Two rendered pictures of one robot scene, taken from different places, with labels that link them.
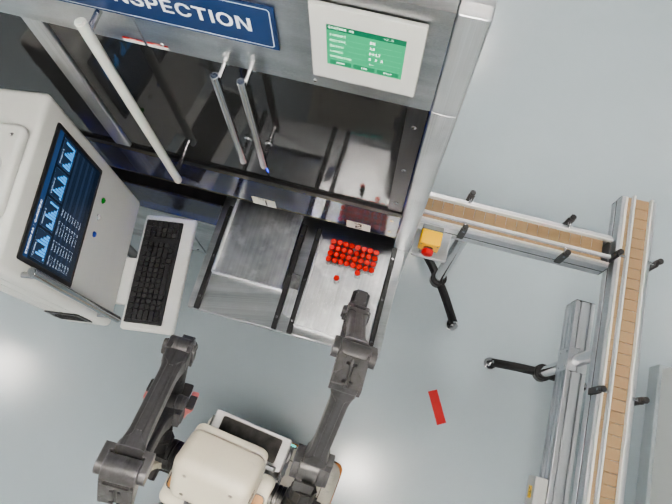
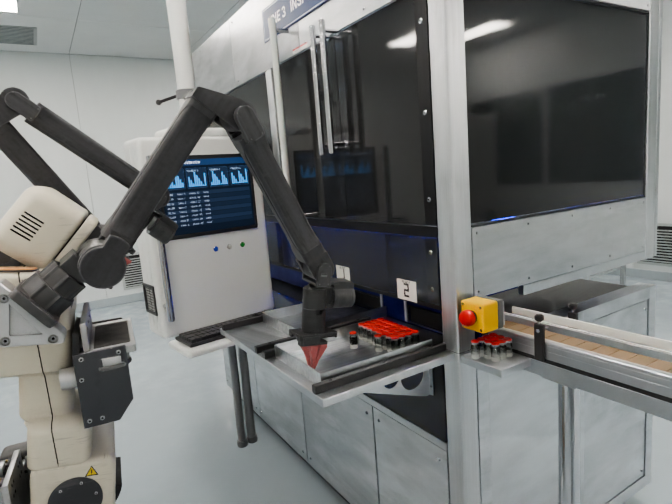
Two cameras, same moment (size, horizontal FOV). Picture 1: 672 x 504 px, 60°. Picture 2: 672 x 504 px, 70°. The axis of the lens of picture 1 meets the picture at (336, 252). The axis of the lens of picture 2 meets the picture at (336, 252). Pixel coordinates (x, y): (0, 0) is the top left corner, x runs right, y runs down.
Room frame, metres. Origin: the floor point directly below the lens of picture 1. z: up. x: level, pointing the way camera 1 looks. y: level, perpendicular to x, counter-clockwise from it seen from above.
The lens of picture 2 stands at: (-0.43, -0.85, 1.36)
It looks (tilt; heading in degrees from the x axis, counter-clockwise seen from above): 9 degrees down; 42
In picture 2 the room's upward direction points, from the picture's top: 5 degrees counter-clockwise
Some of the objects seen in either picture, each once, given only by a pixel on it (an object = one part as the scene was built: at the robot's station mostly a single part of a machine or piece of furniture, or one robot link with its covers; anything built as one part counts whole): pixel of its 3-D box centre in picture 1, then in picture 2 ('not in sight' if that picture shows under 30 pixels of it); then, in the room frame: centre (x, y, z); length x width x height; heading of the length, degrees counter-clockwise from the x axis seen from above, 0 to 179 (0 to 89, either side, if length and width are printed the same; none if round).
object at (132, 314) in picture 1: (153, 270); (232, 326); (0.62, 0.68, 0.82); 0.40 x 0.14 x 0.02; 172
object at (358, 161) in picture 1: (335, 149); (382, 120); (0.74, 0.00, 1.51); 0.43 x 0.01 x 0.59; 73
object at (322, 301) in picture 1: (343, 289); (351, 348); (0.51, -0.02, 0.90); 0.34 x 0.26 x 0.04; 163
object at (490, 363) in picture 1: (538, 374); not in sight; (0.29, -0.95, 0.07); 0.50 x 0.08 x 0.14; 73
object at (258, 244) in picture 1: (260, 237); (323, 314); (0.72, 0.27, 0.90); 0.34 x 0.26 x 0.04; 163
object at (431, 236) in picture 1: (430, 238); (481, 313); (0.66, -0.33, 1.00); 0.08 x 0.07 x 0.07; 163
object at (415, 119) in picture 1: (399, 186); (426, 153); (0.68, -0.18, 1.40); 0.04 x 0.01 x 0.80; 73
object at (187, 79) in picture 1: (175, 110); (307, 137); (0.87, 0.43, 1.51); 0.47 x 0.01 x 0.59; 73
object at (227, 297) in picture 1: (300, 269); (332, 338); (0.60, 0.13, 0.87); 0.70 x 0.48 x 0.02; 73
